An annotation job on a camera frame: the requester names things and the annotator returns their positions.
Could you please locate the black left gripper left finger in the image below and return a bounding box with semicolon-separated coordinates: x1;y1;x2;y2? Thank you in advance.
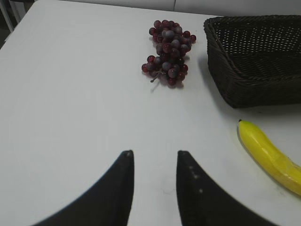
37;150;134;226

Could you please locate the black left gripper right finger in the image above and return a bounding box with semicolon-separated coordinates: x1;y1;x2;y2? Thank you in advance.
176;151;273;226

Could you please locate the black woven basket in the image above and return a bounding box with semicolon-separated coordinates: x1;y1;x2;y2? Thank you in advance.
204;15;301;108

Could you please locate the yellow banana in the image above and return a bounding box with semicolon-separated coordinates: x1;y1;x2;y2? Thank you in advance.
238;120;301;195

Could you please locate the red grape bunch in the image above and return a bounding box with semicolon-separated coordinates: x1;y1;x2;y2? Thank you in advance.
141;20;197;88

